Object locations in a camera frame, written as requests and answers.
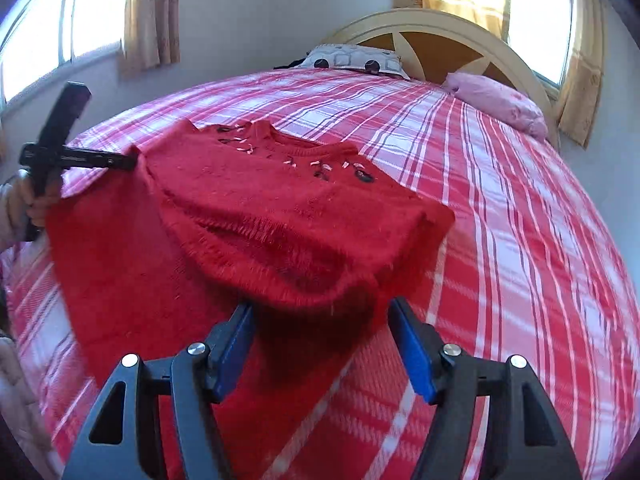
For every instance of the person's left hand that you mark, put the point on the person's left hand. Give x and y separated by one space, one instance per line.
38 206

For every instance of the window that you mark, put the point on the window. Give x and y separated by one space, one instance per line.
49 34
540 33

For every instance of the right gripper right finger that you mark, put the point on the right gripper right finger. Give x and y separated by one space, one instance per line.
525 438

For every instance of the black item beside cushion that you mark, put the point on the black item beside cushion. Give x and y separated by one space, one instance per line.
292 64

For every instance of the red white plaid bedspread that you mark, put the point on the red white plaid bedspread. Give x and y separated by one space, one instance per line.
485 230

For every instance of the left forearm light sleeve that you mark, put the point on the left forearm light sleeve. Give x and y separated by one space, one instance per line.
7 214

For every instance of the pink pillow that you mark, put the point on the pink pillow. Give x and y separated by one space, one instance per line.
499 101

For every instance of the red knit sweater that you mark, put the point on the red knit sweater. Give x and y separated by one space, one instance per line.
315 236

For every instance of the white patterned cushion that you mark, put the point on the white patterned cushion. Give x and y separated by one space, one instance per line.
368 60

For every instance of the left window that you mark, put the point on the left window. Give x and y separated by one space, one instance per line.
49 34

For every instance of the beige curtain right of headboard window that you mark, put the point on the beige curtain right of headboard window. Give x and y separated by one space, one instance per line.
577 106

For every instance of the cream wooden headboard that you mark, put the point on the cream wooden headboard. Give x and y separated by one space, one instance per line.
432 44

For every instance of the beige curtain by left window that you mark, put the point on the beige curtain by left window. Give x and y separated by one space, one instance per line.
150 37

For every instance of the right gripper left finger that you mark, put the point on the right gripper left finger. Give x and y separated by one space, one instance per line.
121 437

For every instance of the right window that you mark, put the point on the right window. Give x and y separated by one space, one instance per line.
540 33

